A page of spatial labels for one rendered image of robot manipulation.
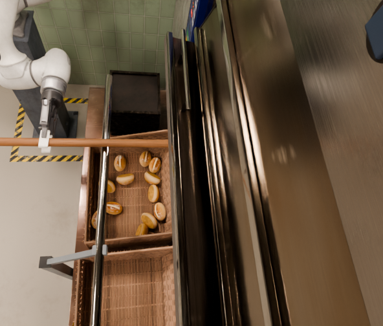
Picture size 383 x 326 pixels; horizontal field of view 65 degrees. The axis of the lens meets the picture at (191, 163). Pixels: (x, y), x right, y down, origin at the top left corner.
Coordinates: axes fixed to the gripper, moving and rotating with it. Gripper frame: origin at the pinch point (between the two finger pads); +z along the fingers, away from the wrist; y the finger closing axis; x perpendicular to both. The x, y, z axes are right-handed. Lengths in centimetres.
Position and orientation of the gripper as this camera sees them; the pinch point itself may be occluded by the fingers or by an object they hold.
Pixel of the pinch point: (45, 141)
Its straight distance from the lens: 120.2
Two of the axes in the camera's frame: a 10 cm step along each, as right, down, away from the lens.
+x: -9.9, -0.1, -1.7
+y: -1.6, 4.2, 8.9
